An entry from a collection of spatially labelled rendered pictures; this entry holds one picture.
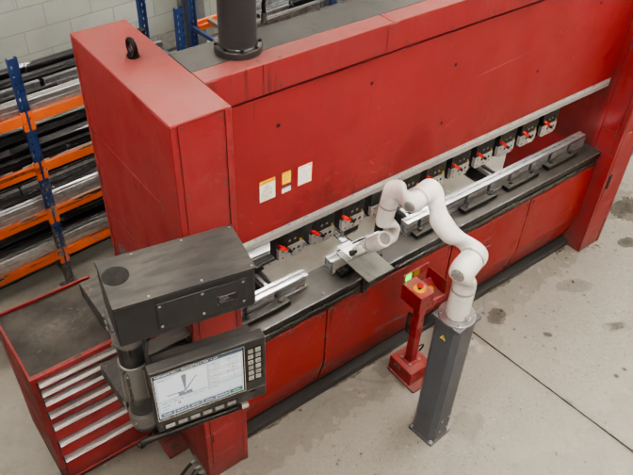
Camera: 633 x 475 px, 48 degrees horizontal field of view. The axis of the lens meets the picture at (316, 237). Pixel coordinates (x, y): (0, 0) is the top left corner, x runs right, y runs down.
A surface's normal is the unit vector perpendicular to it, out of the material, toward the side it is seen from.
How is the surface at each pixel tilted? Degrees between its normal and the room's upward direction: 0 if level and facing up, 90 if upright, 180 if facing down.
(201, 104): 0
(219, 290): 90
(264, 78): 90
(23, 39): 90
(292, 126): 90
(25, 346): 0
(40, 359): 0
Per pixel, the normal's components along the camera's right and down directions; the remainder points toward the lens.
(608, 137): -0.79, 0.38
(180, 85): 0.04, -0.75
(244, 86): 0.60, 0.55
